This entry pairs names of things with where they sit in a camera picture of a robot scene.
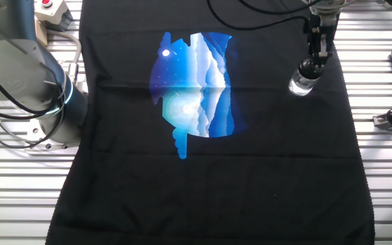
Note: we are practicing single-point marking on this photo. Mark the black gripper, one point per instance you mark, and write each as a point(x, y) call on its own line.
point(322, 24)

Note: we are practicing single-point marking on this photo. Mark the clear glass jar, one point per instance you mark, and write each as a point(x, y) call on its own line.
point(299, 85)

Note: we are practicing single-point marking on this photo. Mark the black cloth with blue print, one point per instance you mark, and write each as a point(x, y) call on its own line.
point(216, 190)

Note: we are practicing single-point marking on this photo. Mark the grey emergency stop button box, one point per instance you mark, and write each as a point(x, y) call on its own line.
point(53, 12)

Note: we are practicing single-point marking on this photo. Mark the light wooden block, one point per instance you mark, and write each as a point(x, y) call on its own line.
point(41, 34)

